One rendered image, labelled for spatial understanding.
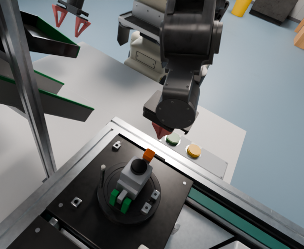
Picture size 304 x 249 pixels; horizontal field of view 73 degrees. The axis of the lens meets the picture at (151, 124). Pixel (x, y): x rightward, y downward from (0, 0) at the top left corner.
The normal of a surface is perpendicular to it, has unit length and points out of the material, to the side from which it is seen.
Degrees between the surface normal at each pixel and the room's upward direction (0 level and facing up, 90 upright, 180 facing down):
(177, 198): 0
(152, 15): 90
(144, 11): 90
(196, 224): 0
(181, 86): 19
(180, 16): 31
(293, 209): 0
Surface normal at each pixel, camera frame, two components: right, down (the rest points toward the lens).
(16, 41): 0.85, 0.50
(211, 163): 0.22, -0.65
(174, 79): -0.10, -0.65
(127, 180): -0.49, 0.57
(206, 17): -0.22, -0.15
